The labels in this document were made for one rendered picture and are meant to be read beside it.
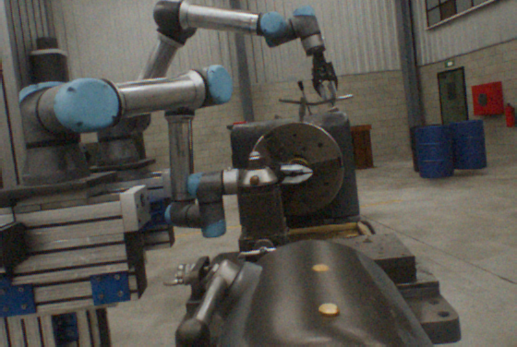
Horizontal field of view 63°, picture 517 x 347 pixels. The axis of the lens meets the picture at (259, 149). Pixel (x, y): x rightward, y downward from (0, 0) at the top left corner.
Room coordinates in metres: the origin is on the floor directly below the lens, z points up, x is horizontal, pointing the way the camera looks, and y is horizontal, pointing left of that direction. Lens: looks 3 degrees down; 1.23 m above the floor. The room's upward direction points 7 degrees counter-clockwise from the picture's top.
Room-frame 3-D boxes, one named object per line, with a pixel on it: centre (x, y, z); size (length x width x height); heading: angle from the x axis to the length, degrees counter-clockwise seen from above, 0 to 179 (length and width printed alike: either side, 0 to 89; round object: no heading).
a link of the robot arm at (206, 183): (1.25, 0.17, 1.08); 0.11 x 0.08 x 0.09; 84
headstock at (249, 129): (1.84, -0.13, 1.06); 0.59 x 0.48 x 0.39; 175
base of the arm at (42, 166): (1.03, 0.50, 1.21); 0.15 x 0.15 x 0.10
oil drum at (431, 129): (7.44, -3.08, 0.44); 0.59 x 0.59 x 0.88
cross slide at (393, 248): (0.84, -0.05, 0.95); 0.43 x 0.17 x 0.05; 85
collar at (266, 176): (0.84, 0.01, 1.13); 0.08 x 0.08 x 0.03
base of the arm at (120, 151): (1.53, 0.52, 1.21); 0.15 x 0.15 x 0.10
